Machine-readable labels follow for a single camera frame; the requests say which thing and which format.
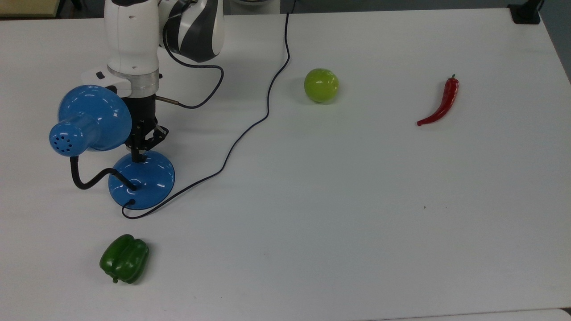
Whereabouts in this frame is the blue gooseneck desk lamp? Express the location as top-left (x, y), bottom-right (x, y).
top-left (49, 85), bottom-right (176, 210)

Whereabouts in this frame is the red chili pepper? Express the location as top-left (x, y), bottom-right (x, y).
top-left (417, 74), bottom-right (460, 127)

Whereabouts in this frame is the light wooden board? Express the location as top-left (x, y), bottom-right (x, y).
top-left (0, 0), bottom-right (61, 18)

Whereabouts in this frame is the dark green bell pepper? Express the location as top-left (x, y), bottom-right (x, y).
top-left (99, 234), bottom-right (150, 284)

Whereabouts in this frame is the black table clamp mount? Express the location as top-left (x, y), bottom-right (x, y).
top-left (508, 0), bottom-right (546, 25)

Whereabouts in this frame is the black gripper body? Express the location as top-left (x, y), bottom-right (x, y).
top-left (120, 94), bottom-right (158, 132)

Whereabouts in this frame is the light green apple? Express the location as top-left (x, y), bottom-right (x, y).
top-left (304, 68), bottom-right (339, 103)

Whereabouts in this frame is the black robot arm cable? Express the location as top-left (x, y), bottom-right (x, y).
top-left (156, 13), bottom-right (225, 109)

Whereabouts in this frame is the black lamp power cable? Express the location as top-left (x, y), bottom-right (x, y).
top-left (122, 12), bottom-right (291, 220)

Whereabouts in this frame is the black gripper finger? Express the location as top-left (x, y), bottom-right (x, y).
top-left (143, 126), bottom-right (170, 152)
top-left (132, 124), bottom-right (146, 164)

